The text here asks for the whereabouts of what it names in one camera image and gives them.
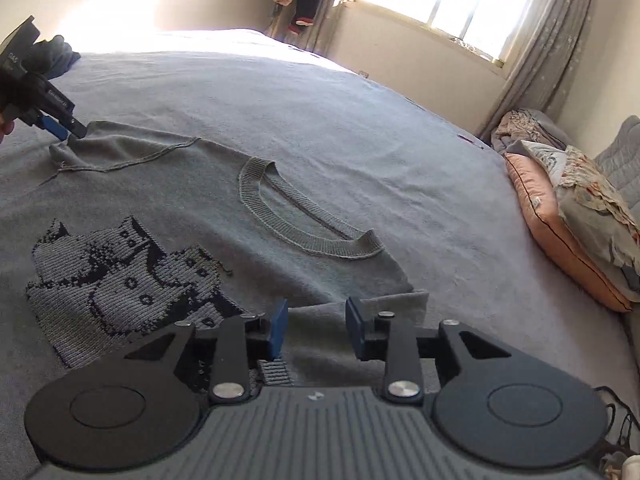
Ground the orange pillow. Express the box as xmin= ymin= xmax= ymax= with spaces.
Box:
xmin=502 ymin=152 xmax=636 ymax=313

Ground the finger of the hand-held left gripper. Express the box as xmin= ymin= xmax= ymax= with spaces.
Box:
xmin=62 ymin=111 xmax=89 ymax=140
xmin=41 ymin=115 xmax=71 ymax=142

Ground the grey bed blanket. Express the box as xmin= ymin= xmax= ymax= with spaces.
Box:
xmin=0 ymin=27 xmax=640 ymax=480

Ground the black cable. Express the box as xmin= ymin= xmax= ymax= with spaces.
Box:
xmin=592 ymin=384 xmax=640 ymax=461

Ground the grey knit sweater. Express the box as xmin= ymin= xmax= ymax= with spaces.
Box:
xmin=0 ymin=120 xmax=431 ymax=466

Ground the grey quilted headboard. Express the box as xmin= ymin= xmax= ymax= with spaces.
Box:
xmin=594 ymin=115 xmax=640 ymax=202

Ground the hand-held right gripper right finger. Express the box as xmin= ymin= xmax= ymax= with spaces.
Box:
xmin=345 ymin=296 xmax=501 ymax=405

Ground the dark clothing pile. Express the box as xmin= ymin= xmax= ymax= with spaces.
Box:
xmin=30 ymin=35 xmax=82 ymax=81

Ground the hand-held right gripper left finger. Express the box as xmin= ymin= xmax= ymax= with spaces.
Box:
xmin=123 ymin=299 xmax=290 ymax=406

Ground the grey floral pillow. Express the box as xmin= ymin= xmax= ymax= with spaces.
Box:
xmin=520 ymin=139 xmax=640 ymax=302

